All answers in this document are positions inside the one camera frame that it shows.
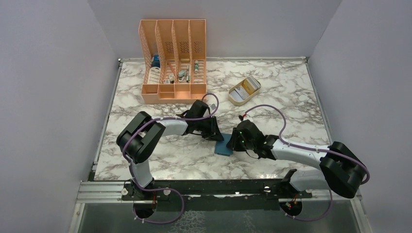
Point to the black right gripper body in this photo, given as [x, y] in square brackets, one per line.
[239, 143]

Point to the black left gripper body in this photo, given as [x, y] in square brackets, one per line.
[207, 126]

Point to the blue leather card holder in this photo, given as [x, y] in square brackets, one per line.
[221, 148]

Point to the stack of credit cards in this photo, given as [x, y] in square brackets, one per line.
[245, 89]

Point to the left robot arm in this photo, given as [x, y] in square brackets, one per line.
[140, 137]

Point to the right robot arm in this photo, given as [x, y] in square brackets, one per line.
[333, 167]

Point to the beige oval tray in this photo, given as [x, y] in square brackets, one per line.
[244, 91]

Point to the white green glue stick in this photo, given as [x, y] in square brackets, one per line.
[196, 66]

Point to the blue white bottle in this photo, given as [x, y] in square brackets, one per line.
[155, 64]

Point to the orange plastic desk organizer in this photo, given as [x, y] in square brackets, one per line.
[178, 42]

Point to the black metal base rail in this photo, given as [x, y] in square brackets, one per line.
[175, 191]

